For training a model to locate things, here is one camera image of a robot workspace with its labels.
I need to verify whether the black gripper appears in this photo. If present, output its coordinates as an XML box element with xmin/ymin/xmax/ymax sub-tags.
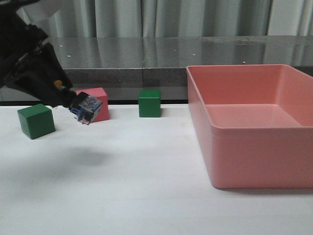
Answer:
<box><xmin>0</xmin><ymin>0</ymin><xmax>72</xmax><ymax>107</ymax></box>

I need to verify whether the yellow push button switch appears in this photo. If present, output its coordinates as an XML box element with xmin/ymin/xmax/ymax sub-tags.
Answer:
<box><xmin>53</xmin><ymin>80</ymin><xmax>103</xmax><ymax>125</ymax></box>

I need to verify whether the left green cube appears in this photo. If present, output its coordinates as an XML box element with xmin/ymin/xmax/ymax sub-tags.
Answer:
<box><xmin>17</xmin><ymin>104</ymin><xmax>56</xmax><ymax>140</ymax></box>

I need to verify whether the green cube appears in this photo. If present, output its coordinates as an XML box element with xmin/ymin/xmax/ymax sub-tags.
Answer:
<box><xmin>138</xmin><ymin>90</ymin><xmax>161</xmax><ymax>118</ymax></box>
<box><xmin>17</xmin><ymin>104</ymin><xmax>56</xmax><ymax>140</ymax></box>

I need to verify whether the grey curtain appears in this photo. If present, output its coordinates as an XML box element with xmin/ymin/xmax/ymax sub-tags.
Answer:
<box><xmin>18</xmin><ymin>0</ymin><xmax>313</xmax><ymax>38</ymax></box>

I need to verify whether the pink cube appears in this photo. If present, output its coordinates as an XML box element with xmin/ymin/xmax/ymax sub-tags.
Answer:
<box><xmin>71</xmin><ymin>87</ymin><xmax>110</xmax><ymax>125</ymax></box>

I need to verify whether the grey glossy bench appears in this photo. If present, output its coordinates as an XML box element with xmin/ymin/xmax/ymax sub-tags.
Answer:
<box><xmin>0</xmin><ymin>35</ymin><xmax>313</xmax><ymax>103</ymax></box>

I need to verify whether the right green cube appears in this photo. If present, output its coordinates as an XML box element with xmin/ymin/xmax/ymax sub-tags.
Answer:
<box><xmin>138</xmin><ymin>90</ymin><xmax>161</xmax><ymax>118</ymax></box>

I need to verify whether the pink plastic bin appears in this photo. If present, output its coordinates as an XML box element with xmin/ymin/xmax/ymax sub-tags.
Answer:
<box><xmin>186</xmin><ymin>65</ymin><xmax>313</xmax><ymax>188</ymax></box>

